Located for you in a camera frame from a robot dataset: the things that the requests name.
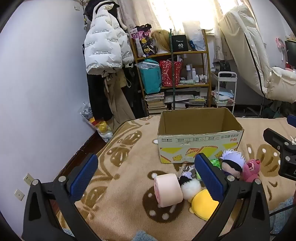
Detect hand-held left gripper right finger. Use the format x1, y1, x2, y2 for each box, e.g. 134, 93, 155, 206
192, 152, 271, 241

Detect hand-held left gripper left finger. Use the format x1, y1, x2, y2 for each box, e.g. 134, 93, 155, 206
22, 153, 102, 241

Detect green tissue pack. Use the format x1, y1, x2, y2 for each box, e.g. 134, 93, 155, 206
195, 158, 223, 180

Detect yellow plush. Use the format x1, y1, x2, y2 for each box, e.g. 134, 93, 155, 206
189, 189, 220, 220

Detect white-haired doll plush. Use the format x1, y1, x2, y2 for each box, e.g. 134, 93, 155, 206
220, 149, 247, 180

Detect printed cardboard box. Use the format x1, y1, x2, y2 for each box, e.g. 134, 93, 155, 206
157, 107, 245, 164

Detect pink bear plush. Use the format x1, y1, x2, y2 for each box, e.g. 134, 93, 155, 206
239, 158, 261, 183

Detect pink roll plush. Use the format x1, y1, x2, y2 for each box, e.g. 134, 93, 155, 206
154, 173, 184, 208

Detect black white pompom plush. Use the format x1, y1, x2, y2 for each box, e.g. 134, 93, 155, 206
178, 171, 203, 202

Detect brown patterned blanket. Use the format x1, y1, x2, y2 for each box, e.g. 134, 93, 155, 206
53, 115, 296, 241

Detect clear plastic bag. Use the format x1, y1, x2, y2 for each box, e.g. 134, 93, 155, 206
80, 102, 114, 142

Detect blue fluffy cloth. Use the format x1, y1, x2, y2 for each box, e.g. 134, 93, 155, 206
269, 197, 296, 235

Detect black monitor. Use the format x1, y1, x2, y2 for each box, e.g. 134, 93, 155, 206
284, 40, 296, 63

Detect folded cloths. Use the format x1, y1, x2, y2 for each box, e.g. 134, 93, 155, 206
211, 89, 235, 103

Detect pink fan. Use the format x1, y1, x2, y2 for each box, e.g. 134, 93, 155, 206
275, 37, 286, 59

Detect white trolley cart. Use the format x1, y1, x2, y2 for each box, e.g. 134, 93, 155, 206
211, 71, 238, 114

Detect pile of papers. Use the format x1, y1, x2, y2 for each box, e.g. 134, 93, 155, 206
164, 94, 207, 110

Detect black hanging coat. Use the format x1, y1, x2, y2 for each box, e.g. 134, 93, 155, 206
87, 74, 114, 121

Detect beige hanging coat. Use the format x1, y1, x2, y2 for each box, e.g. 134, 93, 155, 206
103, 73, 137, 124

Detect cream padded chair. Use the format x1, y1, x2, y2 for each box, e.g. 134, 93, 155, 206
218, 5, 296, 116

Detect black bag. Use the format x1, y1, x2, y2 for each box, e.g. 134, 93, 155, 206
213, 61, 232, 73

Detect stack of books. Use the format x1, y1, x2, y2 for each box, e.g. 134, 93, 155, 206
144, 92, 167, 114

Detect dark hanging garment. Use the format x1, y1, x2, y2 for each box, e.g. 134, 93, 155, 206
121, 65, 148, 117

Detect group of white cosmetic bottles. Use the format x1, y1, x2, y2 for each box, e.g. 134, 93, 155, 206
186, 64, 208, 83

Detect red gift bag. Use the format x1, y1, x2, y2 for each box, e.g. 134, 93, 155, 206
159, 60, 183, 87

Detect green pole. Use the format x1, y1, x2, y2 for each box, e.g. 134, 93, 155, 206
169, 28, 176, 110

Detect teal bag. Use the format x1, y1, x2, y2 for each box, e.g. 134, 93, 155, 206
139, 59, 162, 94

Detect wooden shelf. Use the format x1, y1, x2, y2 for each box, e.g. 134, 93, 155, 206
129, 29, 212, 114

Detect white plastic bag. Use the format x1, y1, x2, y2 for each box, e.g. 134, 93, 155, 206
183, 21, 206, 51

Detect black box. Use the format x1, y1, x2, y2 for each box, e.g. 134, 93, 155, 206
171, 35, 188, 52

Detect white puffer jacket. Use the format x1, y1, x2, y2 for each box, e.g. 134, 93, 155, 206
84, 1, 134, 75

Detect blond wig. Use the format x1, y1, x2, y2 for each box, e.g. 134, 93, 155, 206
150, 30, 173, 54

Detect purple patterned bag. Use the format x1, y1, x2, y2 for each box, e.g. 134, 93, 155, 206
131, 24, 154, 57

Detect white wall outlet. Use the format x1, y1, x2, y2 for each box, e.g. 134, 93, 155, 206
23, 173, 34, 186
14, 189, 25, 202

